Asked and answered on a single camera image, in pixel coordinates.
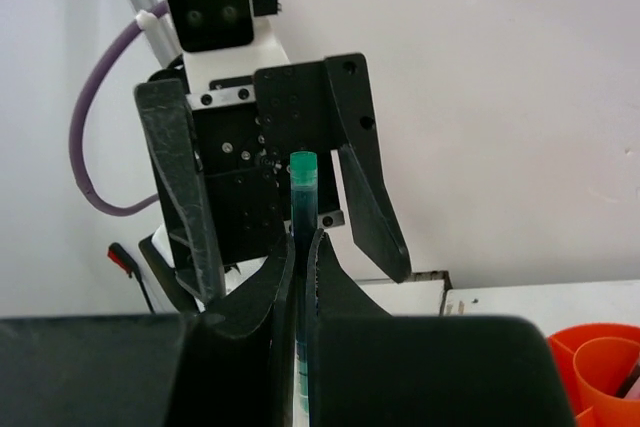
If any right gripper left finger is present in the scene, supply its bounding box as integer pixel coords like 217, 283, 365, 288
1, 237, 294, 426

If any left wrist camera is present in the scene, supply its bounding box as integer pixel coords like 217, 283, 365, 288
166, 0, 289, 93

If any green pen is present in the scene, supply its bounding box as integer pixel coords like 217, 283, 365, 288
289, 151, 318, 415

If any orange round pen holder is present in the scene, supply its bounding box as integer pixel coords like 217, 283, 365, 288
548, 323, 639, 427

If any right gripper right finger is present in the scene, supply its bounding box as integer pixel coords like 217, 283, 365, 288
305, 231, 574, 426

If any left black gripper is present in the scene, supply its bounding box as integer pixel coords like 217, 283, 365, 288
134, 53, 412, 304

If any pink pen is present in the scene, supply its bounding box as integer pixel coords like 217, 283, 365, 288
615, 363, 640, 400

